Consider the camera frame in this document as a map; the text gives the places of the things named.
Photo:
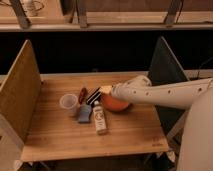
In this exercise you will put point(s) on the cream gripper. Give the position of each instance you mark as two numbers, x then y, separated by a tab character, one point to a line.
95	95

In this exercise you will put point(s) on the white labelled bottle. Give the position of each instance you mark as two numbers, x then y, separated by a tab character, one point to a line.
99	118

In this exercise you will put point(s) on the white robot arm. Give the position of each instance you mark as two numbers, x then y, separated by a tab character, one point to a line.
196	151

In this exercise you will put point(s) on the orange ceramic bowl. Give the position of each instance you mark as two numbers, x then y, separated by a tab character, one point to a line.
113	104

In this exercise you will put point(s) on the dark red small object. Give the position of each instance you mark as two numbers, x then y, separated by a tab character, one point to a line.
82	95

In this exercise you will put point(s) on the blue sponge block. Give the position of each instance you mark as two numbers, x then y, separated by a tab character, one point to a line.
84	114

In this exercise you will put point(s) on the translucent plastic cup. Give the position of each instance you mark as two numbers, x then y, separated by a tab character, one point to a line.
69	103

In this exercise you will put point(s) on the right dark side panel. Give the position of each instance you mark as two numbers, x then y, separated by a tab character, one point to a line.
166	69

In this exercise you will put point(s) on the left wooden side panel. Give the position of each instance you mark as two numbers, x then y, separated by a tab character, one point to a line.
19	92

